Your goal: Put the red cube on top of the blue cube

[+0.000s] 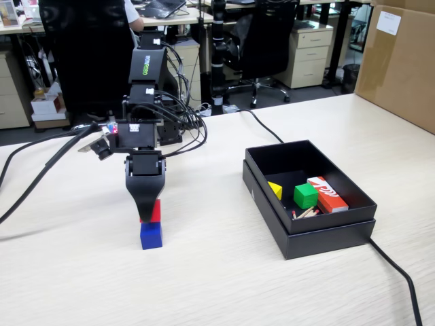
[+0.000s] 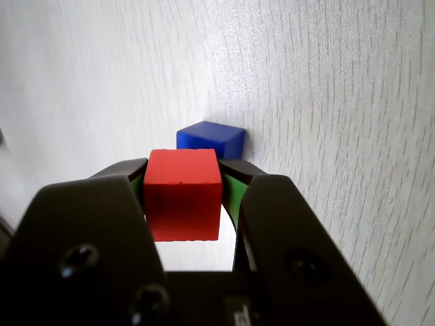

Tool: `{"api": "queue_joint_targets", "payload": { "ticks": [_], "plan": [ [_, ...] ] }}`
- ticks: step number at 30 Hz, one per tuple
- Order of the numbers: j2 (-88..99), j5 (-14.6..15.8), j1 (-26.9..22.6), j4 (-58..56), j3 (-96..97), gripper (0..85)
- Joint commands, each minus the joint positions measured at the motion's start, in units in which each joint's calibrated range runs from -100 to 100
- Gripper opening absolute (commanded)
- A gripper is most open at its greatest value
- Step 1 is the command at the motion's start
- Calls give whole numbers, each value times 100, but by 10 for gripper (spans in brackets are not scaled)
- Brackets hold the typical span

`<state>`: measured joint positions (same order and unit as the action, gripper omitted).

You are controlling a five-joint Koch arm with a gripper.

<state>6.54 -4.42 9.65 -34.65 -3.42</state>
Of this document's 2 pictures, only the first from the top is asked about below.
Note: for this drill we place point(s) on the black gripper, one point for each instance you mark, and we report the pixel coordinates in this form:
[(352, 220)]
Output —
[(146, 164)]

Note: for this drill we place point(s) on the red cube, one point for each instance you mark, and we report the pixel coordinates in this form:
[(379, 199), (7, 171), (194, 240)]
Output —
[(157, 210)]

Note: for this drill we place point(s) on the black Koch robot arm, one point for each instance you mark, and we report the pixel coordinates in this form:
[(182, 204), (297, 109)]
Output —
[(146, 64)]

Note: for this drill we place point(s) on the blue cube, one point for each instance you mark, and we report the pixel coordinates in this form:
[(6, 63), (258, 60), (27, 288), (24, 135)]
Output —
[(151, 237)]

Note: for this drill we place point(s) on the green cube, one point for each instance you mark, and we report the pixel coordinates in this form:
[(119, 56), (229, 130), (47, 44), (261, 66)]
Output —
[(306, 197)]

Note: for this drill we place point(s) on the clear case controller board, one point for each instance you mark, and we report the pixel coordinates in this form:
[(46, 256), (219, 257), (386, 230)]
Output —
[(110, 129)]

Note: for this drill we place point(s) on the yellow wooden block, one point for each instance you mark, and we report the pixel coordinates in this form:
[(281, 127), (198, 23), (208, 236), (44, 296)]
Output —
[(277, 192)]

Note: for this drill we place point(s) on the white cardboard box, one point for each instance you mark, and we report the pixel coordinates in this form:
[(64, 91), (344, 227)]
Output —
[(46, 105)]

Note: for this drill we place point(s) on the black gift box tray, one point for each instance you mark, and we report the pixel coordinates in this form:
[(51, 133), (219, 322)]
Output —
[(282, 163)]

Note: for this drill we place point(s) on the wooden matchstick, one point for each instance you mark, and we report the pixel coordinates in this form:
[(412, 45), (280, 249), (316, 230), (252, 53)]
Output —
[(293, 213), (314, 212), (304, 212)]

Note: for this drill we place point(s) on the black mesh office chair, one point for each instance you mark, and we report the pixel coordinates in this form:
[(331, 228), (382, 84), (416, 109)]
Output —
[(268, 40), (91, 51)]

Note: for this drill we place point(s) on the white office desk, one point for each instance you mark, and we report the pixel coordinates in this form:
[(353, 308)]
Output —
[(163, 21)]

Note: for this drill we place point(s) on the black pole with white bands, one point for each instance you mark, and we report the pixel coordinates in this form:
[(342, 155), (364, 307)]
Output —
[(217, 34)]

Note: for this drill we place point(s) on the seated person white shirt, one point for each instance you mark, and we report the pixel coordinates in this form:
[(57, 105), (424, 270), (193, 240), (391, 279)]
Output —
[(134, 17)]

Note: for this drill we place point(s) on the black open box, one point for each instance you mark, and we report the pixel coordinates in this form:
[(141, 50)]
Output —
[(326, 242)]

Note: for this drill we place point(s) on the open black laptop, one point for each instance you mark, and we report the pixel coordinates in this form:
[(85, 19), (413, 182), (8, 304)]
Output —
[(163, 6)]

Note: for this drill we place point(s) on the red and white matchbox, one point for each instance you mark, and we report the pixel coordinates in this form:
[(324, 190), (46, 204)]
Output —
[(334, 203)]

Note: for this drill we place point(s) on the black keyboard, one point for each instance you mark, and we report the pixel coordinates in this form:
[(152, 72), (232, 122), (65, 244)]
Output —
[(302, 24)]

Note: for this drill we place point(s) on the black waste bin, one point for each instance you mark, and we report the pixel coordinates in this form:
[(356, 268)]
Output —
[(350, 79)]

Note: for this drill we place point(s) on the large brown cardboard box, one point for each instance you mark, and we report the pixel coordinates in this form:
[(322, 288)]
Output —
[(401, 68)]

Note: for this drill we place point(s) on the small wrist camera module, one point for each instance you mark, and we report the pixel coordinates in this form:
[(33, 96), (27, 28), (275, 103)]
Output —
[(102, 151)]

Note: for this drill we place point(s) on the small picture frame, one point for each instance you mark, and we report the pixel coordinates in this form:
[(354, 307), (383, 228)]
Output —
[(9, 13)]

